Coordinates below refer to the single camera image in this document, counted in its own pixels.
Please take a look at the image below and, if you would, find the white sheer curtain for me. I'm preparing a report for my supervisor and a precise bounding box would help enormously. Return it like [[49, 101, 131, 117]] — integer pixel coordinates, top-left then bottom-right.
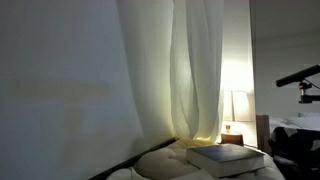
[[115, 0, 225, 148]]

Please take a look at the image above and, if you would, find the white tufted cushion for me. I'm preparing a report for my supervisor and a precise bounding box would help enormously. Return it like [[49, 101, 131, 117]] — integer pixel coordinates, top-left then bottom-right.
[[106, 138, 286, 180]]

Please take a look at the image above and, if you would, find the white drum shade lamp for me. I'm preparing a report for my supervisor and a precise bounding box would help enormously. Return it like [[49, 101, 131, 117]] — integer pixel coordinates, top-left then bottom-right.
[[222, 89, 256, 134]]

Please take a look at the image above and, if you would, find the black and blue hardcover book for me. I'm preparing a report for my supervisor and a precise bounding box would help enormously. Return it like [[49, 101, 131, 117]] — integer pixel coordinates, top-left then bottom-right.
[[185, 143, 266, 179]]

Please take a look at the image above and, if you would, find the bed with dark blanket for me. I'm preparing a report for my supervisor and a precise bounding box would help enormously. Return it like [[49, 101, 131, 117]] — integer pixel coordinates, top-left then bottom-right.
[[268, 111, 320, 180]]

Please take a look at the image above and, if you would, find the black frame strip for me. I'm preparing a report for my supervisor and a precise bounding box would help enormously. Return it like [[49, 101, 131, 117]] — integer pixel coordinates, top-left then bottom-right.
[[88, 136, 178, 180]]

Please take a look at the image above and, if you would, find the wooden bed post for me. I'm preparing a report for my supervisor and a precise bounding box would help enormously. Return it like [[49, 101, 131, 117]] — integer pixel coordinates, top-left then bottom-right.
[[255, 114, 271, 155]]

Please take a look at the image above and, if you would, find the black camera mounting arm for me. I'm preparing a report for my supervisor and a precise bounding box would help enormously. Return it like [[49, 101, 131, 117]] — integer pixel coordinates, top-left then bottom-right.
[[297, 80, 320, 105]]

